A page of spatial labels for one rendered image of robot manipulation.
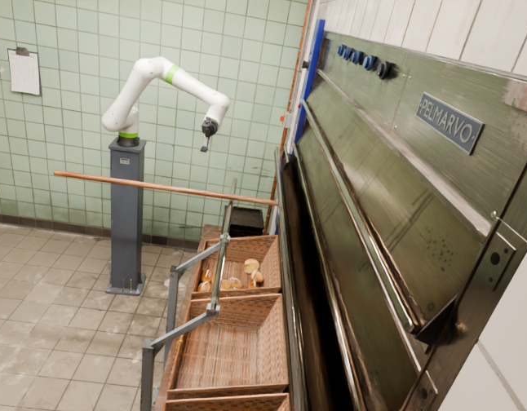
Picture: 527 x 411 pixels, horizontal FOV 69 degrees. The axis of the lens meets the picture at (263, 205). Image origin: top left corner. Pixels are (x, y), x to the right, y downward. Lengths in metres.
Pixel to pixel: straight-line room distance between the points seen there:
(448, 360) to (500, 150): 0.31
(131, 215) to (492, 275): 2.57
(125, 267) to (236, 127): 1.42
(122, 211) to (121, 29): 1.36
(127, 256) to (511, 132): 2.78
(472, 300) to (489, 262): 0.06
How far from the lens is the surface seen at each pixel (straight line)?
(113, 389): 2.69
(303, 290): 1.19
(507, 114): 0.64
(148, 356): 1.62
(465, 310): 0.63
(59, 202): 3.96
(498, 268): 0.57
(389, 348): 0.87
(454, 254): 0.68
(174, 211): 3.63
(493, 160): 0.64
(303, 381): 0.92
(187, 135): 3.33
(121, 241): 3.03
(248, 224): 2.69
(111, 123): 2.53
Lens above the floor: 2.12
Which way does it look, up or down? 26 degrees down
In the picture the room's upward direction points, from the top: 11 degrees clockwise
